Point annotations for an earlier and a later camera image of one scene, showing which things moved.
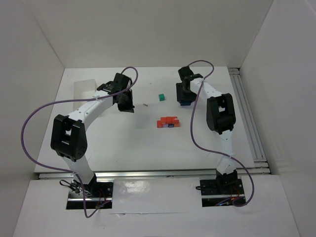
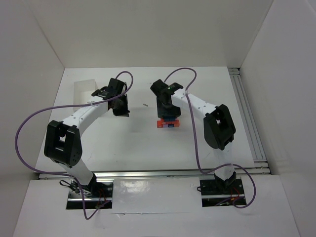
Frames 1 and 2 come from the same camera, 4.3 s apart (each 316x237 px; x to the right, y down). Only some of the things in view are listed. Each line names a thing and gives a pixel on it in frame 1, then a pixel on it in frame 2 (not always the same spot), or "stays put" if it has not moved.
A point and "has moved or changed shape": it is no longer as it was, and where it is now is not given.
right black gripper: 185,95 -> 168,112
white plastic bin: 83,89 stays put
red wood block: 159,124 stays put
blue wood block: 185,102 has moved or changed shape
